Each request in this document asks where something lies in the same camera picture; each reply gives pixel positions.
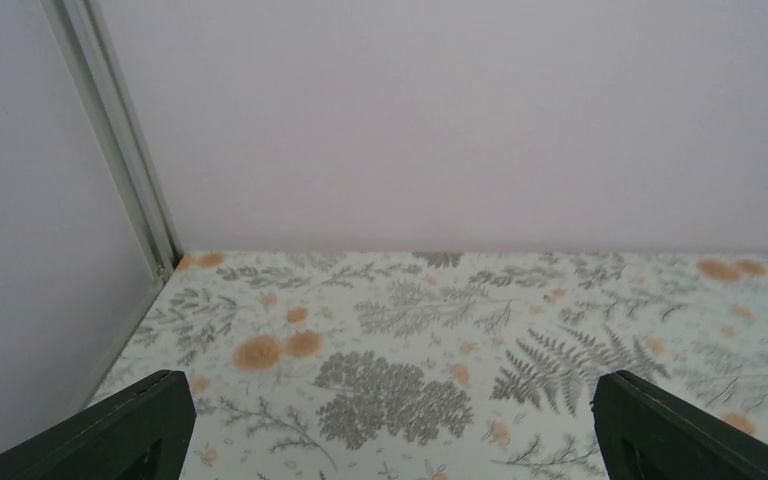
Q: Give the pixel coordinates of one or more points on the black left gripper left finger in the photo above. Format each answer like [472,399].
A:
[141,432]

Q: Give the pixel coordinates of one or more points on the aluminium corner post left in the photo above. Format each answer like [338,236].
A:
[86,46]

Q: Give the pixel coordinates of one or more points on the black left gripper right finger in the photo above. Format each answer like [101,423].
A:
[645,432]

